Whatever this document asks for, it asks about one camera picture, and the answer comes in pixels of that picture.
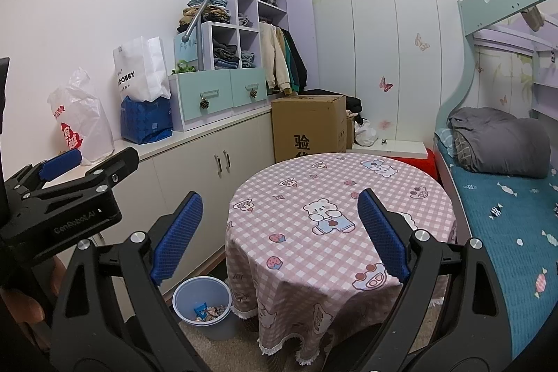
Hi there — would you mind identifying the teal candy print bedsheet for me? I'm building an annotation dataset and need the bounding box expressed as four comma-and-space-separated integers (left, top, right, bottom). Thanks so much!
436, 145, 558, 359

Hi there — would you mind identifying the brown hanging pouch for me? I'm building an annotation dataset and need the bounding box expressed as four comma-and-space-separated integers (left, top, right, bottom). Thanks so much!
521, 6, 545, 32

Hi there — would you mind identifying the green hanging jacket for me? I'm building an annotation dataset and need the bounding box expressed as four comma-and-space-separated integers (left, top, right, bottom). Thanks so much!
281, 30, 299, 91

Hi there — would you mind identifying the white paper bag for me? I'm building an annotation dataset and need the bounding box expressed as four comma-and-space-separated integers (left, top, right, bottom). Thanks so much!
112, 36, 172, 103

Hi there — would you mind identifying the black clothes heap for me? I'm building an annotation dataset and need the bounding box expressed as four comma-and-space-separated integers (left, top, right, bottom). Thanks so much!
305, 89, 363, 124

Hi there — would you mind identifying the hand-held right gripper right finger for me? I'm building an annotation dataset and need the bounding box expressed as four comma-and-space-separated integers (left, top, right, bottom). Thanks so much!
357, 188, 519, 372

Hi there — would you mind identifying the mint drawer shelf unit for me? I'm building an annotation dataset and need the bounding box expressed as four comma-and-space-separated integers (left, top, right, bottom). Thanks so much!
174, 0, 315, 94

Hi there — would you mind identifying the blue plastic bin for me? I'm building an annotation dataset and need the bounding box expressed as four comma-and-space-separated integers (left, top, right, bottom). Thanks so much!
172, 276, 240, 341

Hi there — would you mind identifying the pale green wardrobe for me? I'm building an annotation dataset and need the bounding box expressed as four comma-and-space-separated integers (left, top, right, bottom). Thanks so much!
310, 0, 474, 146

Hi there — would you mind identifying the mint bunk bed frame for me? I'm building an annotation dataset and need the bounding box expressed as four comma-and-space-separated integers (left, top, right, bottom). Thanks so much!
433, 0, 558, 359

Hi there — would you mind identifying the clear red print plastic bag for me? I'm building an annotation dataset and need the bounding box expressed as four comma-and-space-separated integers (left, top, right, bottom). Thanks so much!
47, 67, 115, 166

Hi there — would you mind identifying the grey metal handrail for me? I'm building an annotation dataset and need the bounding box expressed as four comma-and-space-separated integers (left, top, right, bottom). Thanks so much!
181, 0, 286, 72

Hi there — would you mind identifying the white low cabinet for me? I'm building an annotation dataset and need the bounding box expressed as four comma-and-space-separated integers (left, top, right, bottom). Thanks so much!
39, 104, 275, 312

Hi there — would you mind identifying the grey duvet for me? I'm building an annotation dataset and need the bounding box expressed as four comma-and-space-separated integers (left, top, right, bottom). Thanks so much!
448, 107, 552, 179

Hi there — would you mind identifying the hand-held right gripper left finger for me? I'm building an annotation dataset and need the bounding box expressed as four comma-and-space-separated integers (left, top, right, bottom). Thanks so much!
49, 191, 205, 372

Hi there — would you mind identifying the dark folded clothes stack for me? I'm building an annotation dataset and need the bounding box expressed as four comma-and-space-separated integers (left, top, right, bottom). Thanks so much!
213, 43, 240, 70

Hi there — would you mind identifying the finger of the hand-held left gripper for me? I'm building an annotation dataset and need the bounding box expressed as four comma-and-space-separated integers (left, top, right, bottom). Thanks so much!
20, 146, 140, 208
0, 148, 83, 204

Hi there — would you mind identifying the black hanging jacket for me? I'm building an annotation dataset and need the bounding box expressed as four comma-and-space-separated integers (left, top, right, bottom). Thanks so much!
288, 30, 308, 91

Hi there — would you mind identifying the red plastic stool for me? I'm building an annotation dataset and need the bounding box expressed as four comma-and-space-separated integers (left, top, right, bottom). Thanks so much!
375, 147, 438, 181

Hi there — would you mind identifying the white board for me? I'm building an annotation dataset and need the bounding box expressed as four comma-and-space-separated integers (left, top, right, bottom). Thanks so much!
351, 140, 428, 158

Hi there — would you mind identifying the folded clothes pile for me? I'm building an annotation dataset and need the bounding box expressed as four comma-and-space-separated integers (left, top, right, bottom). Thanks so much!
176, 0, 230, 28

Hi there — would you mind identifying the large cardboard box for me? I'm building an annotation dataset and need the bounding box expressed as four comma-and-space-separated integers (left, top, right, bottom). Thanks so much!
271, 94, 347, 164

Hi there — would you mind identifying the plaid blanket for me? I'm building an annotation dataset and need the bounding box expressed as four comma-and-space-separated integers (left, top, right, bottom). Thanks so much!
453, 132, 474, 172

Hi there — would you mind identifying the white plastic bag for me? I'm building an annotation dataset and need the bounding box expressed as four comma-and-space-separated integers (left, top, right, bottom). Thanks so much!
354, 118, 378, 147

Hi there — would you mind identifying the blue patterned bag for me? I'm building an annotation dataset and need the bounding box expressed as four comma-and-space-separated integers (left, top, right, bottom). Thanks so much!
121, 95, 173, 145

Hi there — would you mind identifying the person's left hand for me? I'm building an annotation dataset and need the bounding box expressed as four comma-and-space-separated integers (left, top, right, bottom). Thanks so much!
6, 258, 66, 326

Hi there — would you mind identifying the pink checked bear tablecloth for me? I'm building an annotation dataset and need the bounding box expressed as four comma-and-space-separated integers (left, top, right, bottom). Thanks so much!
224, 153, 456, 368

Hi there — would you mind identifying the light blue pillow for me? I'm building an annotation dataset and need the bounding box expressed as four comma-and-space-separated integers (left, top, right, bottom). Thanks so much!
435, 128, 456, 157

